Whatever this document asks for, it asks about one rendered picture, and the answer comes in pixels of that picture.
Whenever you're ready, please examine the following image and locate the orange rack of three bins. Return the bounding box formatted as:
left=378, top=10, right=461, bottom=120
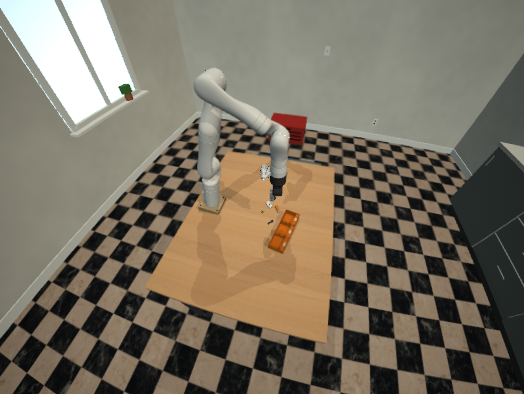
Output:
left=268, top=210, right=299, bottom=254

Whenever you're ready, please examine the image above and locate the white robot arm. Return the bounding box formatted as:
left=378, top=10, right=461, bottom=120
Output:
left=194, top=68, right=290, bottom=207

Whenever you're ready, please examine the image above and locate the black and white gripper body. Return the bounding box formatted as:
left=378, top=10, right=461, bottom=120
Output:
left=261, top=164, right=287, bottom=196

